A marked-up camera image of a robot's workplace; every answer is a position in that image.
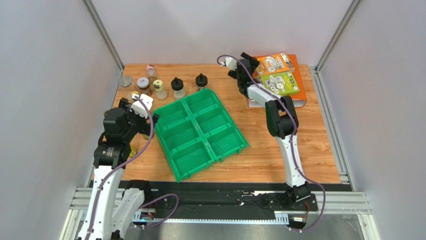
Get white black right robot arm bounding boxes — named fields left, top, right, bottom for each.
left=220, top=52, right=311, bottom=210

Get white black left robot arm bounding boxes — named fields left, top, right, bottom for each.
left=76, top=94, right=160, bottom=240

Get orange comic book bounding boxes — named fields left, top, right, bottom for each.
left=255, top=52, right=296, bottom=76

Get small yellow label oil bottle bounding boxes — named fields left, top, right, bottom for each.
left=129, top=144, right=138, bottom=158

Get green comic book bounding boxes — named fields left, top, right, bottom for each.
left=255, top=72, right=300, bottom=96

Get yellow-green lid sesame jar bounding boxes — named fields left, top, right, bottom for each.
left=153, top=79, right=168, bottom=101

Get white lid sauce jar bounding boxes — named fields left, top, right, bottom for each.
left=136, top=77, right=153, bottom=96

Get black lid jar right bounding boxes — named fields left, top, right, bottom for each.
left=195, top=73, right=208, bottom=91

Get silver lid glass jar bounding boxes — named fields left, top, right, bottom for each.
left=118, top=75, right=135, bottom=99

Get green plastic divided bin tray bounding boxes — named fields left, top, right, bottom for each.
left=154, top=88, right=249, bottom=183

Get black lid jar white granules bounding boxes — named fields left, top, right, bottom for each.
left=171, top=77, right=186, bottom=100

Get pink lid spice bottle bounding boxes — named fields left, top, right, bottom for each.
left=145, top=64, right=159, bottom=84

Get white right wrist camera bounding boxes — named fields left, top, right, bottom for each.
left=223, top=56, right=238, bottom=71

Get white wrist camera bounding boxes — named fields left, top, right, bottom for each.
left=223, top=56, right=238, bottom=71
left=130, top=94, right=154, bottom=118

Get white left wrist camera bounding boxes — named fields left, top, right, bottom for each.
left=130, top=94, right=154, bottom=118

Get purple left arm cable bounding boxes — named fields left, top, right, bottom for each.
left=83, top=98, right=180, bottom=240

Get aluminium frame post right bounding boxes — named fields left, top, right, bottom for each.
left=315, top=0, right=363, bottom=74

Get aluminium frame post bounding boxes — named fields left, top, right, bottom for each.
left=81, top=0, right=125, bottom=73
left=315, top=0, right=363, bottom=74

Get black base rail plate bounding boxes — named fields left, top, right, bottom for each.
left=89, top=180, right=353, bottom=221

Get aluminium frame post left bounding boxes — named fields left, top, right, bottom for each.
left=81, top=0, right=125, bottom=73

